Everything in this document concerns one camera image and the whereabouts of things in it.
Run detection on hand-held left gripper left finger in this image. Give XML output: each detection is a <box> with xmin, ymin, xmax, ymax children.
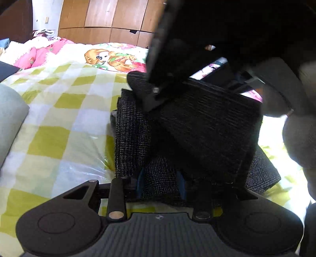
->
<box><xmin>63</xmin><ymin>167</ymin><xmax>145</xmax><ymax>220</ymax></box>

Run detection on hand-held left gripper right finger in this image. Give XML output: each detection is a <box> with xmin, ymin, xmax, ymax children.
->
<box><xmin>176</xmin><ymin>171</ymin><xmax>258</xmax><ymax>221</ymax></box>

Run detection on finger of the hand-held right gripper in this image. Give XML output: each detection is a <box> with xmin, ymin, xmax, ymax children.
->
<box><xmin>204</xmin><ymin>61</ymin><xmax>262</xmax><ymax>95</ymax></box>
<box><xmin>144</xmin><ymin>38</ymin><xmax>224</xmax><ymax>110</ymax></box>

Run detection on dark grey checked pants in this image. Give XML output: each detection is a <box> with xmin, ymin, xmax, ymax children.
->
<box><xmin>110</xmin><ymin>71</ymin><xmax>282</xmax><ymax>208</ymax></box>

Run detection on clear plastic sheet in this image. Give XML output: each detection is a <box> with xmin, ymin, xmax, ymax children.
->
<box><xmin>62</xmin><ymin>133</ymin><xmax>116</xmax><ymax>188</ymax></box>

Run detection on wooden wardrobe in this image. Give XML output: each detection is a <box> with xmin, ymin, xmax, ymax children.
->
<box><xmin>57</xmin><ymin>0</ymin><xmax>165</xmax><ymax>49</ymax></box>

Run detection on printed checked quilt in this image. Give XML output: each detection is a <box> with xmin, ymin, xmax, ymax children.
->
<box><xmin>0</xmin><ymin>37</ymin><xmax>316</xmax><ymax>257</ymax></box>

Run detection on pile of clothes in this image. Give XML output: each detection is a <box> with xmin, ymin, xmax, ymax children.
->
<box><xmin>33</xmin><ymin>28</ymin><xmax>61</xmax><ymax>40</ymax></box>

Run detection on white folded towel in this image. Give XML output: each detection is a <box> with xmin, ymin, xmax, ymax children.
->
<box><xmin>0</xmin><ymin>85</ymin><xmax>30</xmax><ymax>170</ymax></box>

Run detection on dark wooden headboard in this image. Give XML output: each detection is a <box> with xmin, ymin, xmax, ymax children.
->
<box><xmin>0</xmin><ymin>0</ymin><xmax>34</xmax><ymax>44</ymax></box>

